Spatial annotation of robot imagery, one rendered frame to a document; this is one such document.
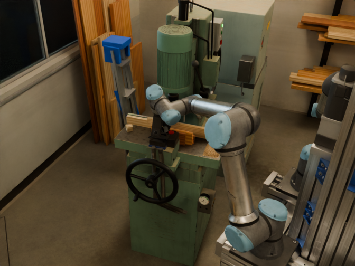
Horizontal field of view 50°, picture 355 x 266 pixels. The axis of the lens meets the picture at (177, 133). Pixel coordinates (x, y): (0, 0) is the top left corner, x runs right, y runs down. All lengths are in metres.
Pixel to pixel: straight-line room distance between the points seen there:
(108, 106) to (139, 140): 1.41
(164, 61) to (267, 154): 2.01
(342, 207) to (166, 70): 1.01
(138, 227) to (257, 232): 1.19
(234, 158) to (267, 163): 2.21
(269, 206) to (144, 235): 1.19
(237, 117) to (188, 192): 0.93
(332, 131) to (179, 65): 0.79
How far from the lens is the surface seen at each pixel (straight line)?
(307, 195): 1.70
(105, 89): 3.41
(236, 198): 1.40
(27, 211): 3.12
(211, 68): 2.11
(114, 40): 2.80
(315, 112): 2.10
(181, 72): 1.91
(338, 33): 3.63
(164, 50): 1.86
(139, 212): 2.41
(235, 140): 1.32
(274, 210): 1.53
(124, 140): 2.11
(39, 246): 2.85
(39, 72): 3.13
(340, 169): 1.51
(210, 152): 2.00
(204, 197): 2.07
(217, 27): 2.13
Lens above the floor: 2.08
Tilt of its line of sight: 33 degrees down
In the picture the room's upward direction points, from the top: 2 degrees clockwise
